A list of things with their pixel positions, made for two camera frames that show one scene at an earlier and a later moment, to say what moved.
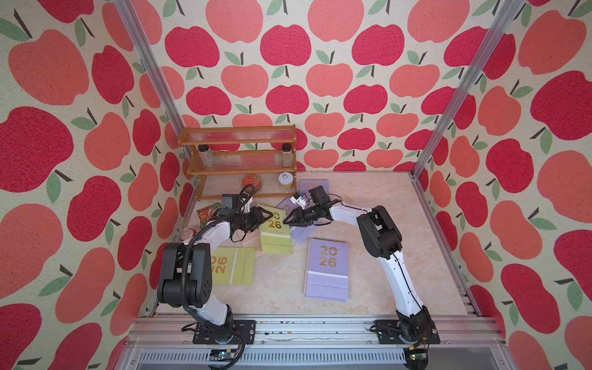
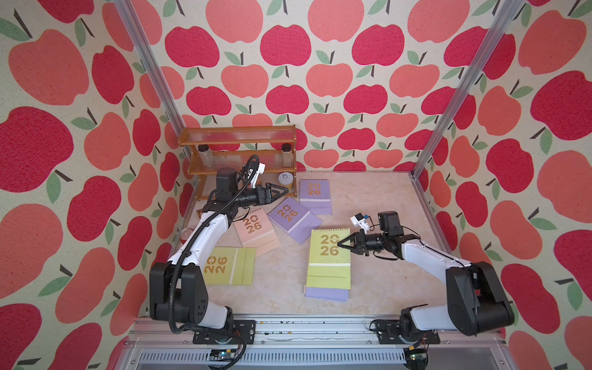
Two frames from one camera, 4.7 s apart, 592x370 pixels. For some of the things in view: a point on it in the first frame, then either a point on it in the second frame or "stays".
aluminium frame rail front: x=377 y=344 stays
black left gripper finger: x=267 y=214 → x=269 y=185
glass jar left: x=206 y=154 stays
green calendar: x=275 y=235 → x=329 y=264
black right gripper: x=298 y=215 → x=358 y=245
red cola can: x=186 y=234 stays
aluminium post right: x=506 y=18 stays
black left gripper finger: x=266 y=215 → x=276 y=196
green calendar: x=232 y=266 stays
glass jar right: x=287 y=155 stays
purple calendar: x=299 y=233 stays
